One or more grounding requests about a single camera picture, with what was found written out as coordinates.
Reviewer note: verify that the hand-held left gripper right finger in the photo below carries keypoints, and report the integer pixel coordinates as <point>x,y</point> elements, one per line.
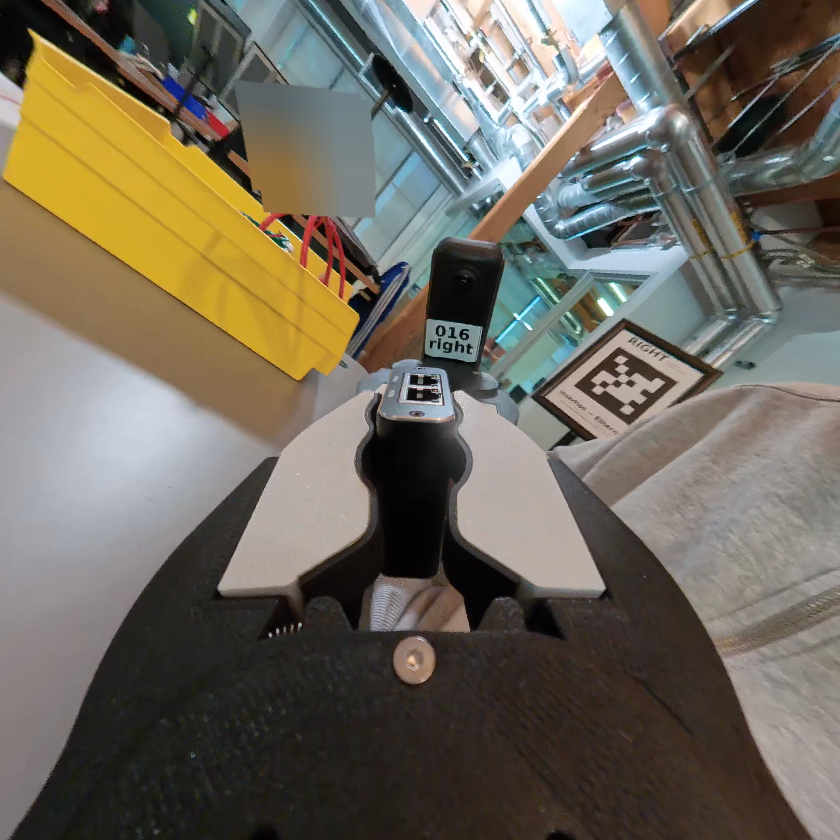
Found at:
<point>518,525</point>

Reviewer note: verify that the blue striped bag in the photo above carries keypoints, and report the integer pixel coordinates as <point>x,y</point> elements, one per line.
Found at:
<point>387,302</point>

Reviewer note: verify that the yellow plastic bin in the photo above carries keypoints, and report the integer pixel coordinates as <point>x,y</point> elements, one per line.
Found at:
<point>131,197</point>

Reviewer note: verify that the silver ventilation ducts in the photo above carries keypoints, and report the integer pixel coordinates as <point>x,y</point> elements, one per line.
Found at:
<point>709,216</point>

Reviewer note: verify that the framed marker sign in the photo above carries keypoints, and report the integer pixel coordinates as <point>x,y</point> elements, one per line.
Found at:
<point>630,380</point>

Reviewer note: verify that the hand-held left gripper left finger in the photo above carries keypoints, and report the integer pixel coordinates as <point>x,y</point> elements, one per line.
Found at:
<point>302,512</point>

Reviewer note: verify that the person's grey jacket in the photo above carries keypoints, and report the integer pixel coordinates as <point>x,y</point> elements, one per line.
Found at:
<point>722,525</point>

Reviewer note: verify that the black network switch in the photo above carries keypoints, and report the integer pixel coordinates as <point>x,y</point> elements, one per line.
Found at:
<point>413,499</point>

